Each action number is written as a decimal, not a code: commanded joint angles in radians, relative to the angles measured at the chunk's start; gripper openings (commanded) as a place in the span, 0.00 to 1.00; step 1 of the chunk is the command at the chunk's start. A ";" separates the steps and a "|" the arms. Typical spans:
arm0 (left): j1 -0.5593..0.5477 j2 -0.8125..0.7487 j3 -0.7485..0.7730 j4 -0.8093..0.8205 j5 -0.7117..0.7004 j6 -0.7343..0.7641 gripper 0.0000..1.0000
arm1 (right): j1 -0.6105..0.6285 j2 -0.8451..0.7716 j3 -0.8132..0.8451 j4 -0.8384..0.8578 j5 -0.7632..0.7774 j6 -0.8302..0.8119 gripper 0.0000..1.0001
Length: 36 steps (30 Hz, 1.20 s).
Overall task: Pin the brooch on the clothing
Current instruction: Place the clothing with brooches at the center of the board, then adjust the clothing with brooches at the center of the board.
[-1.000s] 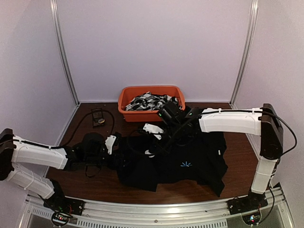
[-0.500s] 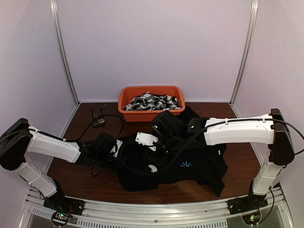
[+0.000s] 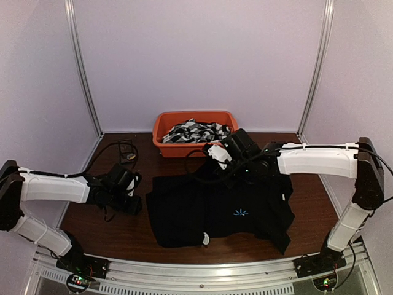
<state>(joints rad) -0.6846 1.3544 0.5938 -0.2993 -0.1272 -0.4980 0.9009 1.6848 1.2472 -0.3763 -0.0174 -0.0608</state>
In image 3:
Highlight black t-shirt blue logo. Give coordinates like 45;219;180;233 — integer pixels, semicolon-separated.
146;175;294;254

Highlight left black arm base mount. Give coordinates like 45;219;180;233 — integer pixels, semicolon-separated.
53;253;109;279

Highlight left aluminium corner post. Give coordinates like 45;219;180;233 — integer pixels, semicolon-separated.
64;0;103;136

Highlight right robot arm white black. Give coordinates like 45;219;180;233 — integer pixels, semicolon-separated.
203;129;384;272

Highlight aluminium corner post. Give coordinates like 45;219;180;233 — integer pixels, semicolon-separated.
297;0;335;138
64;0;103;136

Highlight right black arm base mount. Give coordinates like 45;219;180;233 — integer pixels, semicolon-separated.
293;254;347;278

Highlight black white checkered shirt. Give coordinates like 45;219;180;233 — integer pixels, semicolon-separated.
161;118;232;144

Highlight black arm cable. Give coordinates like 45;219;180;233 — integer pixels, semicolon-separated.
18;141;139;179
184;147;228;184

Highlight black brooch display tray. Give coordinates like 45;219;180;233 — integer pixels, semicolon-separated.
118;139;136;164

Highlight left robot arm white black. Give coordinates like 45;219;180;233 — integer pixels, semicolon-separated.
1;160;142;273

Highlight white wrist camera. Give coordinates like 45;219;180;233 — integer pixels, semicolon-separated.
207;144;232;170
126;176;138;196

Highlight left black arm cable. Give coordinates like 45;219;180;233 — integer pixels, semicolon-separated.
18;141;139;179

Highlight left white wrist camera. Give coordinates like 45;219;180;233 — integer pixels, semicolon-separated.
126;176;138;196

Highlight right aluminium corner post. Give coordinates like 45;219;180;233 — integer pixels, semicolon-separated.
297;0;335;138

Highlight aluminium front rail frame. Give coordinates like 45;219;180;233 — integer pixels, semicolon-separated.
21;242;382;294

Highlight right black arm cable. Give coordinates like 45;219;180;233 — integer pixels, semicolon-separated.
184;147;228;184

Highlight round picture brooch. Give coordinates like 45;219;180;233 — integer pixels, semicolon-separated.
202;232;210;246

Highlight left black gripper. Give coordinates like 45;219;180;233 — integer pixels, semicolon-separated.
107;189;142;215

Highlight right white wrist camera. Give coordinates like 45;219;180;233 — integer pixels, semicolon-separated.
207;144;232;170

